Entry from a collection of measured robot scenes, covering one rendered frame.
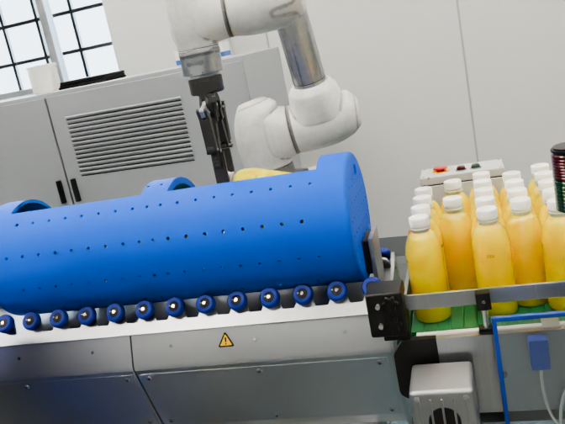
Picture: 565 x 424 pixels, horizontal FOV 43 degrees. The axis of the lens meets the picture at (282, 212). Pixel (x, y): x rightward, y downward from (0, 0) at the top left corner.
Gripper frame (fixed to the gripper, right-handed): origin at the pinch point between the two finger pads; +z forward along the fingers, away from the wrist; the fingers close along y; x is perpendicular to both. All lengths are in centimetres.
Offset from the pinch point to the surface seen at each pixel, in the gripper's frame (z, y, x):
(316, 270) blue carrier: 22.4, 12.6, 19.8
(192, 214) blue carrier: 7.3, 12.1, -4.7
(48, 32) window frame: -58, -303, -215
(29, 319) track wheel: 28, 11, -52
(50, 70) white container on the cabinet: -31, -192, -153
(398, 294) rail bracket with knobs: 25, 24, 37
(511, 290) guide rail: 27, 21, 58
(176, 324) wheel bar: 32.0, 11.7, -14.5
